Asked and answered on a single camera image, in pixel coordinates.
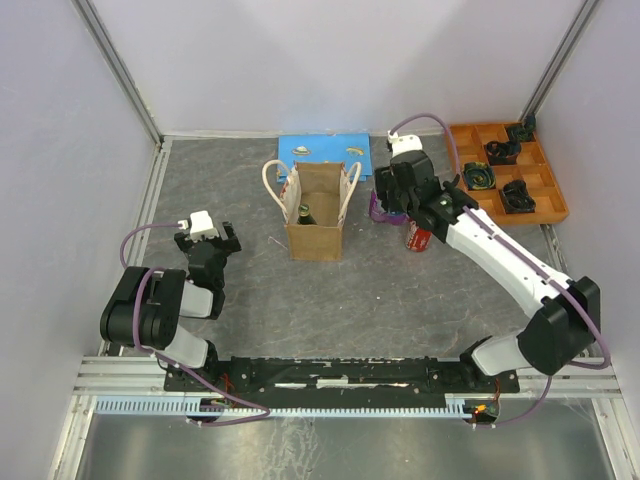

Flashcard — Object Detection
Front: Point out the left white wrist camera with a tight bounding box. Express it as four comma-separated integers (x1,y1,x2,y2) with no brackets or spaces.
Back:
178,210,220,242

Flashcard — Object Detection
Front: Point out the teal rolled sock corner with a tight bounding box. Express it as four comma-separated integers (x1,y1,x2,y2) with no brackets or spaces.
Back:
505,114,537,143

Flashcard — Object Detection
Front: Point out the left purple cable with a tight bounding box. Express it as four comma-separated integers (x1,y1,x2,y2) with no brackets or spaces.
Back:
119,222,272,428

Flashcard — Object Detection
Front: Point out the red cola can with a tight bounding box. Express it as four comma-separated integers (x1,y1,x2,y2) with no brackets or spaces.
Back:
404,220,432,253

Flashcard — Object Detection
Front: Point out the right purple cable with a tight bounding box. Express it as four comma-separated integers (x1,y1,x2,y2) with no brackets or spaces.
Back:
388,112,612,429

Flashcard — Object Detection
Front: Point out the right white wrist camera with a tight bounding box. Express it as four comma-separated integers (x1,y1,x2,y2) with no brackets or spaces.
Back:
387,132,423,158

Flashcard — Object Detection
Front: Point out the orange compartment tray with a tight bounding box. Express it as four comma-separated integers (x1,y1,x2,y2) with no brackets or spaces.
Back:
446,123,569,225

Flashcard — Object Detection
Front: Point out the blue yellow rolled sock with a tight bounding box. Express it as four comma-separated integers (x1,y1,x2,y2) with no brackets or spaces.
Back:
462,162,496,191

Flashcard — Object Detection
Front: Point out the black rolled sock lower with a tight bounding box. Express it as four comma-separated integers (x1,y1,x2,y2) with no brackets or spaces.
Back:
500,179,536,214

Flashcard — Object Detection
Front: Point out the burlap canvas bag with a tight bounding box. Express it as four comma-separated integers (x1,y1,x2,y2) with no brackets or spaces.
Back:
261,159,361,262

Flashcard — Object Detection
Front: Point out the light blue cable duct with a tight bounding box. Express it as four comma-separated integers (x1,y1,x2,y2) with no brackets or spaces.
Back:
94,393,476,416

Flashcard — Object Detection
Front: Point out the purple cable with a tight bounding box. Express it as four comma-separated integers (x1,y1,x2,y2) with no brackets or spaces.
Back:
119,222,272,428
388,112,612,429

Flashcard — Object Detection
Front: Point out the black rolled sock upper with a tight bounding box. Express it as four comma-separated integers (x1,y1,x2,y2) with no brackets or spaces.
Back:
484,141,522,166

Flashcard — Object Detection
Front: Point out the green topped dark can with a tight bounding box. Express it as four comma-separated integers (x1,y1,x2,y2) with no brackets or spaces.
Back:
297,203,317,225

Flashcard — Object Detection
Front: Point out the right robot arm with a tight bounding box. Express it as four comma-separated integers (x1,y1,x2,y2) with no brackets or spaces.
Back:
374,150,602,391

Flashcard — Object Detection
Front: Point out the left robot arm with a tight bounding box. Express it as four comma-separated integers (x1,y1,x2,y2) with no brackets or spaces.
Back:
100,218,242,390

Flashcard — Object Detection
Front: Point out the black rolled sock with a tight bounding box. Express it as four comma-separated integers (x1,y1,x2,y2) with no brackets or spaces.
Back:
500,179,536,214
484,141,522,166

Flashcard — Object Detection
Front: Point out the purple soda can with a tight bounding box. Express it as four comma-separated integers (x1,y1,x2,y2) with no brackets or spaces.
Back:
370,211,407,226
368,191,380,222

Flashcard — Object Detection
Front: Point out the aluminium frame rail front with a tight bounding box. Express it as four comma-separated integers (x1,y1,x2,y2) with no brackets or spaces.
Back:
73,356,622,399

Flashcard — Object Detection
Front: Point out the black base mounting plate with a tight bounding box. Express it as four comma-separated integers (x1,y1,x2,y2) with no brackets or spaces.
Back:
196,357,520,410

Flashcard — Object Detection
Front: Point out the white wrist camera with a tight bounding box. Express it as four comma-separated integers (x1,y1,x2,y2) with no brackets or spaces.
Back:
178,210,220,242
387,132,423,158

